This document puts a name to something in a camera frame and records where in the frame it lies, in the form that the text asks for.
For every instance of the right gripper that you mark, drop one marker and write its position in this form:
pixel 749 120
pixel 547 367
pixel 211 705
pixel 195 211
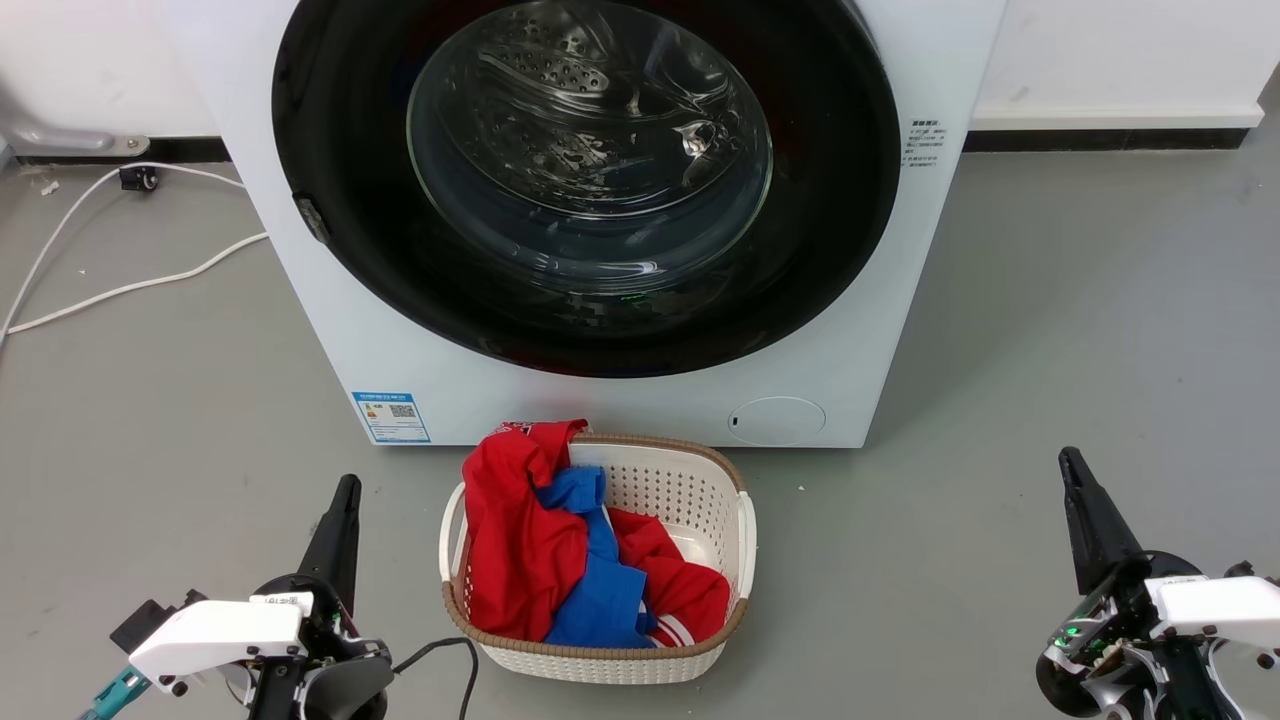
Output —
pixel 1120 650

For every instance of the small black text sticker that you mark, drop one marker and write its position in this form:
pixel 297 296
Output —
pixel 923 142

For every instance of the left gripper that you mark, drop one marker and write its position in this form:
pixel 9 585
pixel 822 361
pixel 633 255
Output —
pixel 340 680

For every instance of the small black plug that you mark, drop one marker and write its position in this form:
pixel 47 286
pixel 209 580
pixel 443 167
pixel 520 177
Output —
pixel 139 178

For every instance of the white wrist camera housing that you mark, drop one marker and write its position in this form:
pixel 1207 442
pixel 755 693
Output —
pixel 1220 605
pixel 220 635

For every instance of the round white filter cover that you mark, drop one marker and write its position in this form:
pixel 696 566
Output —
pixel 777 421

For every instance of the stainless steel perforated drum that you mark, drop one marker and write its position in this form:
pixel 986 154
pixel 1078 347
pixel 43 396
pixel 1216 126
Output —
pixel 560 60

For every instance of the white plastic laundry basket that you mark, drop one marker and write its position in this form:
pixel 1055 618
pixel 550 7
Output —
pixel 690 500

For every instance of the blue garment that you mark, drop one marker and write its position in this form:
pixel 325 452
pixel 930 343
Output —
pixel 600 600

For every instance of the black round washer door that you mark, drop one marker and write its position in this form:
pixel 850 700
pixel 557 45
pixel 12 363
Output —
pixel 340 150

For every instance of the blue energy label sticker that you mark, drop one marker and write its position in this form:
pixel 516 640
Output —
pixel 392 417

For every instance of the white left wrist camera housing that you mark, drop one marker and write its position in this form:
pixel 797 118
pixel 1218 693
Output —
pixel 220 635

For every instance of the grey metal pipe bracket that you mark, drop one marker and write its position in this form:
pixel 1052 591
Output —
pixel 60 138

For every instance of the white front-load washing machine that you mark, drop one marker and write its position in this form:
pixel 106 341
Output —
pixel 600 410

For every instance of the red garment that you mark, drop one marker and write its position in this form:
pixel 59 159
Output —
pixel 510 560

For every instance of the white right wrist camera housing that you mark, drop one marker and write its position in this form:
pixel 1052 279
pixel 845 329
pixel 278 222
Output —
pixel 1220 605

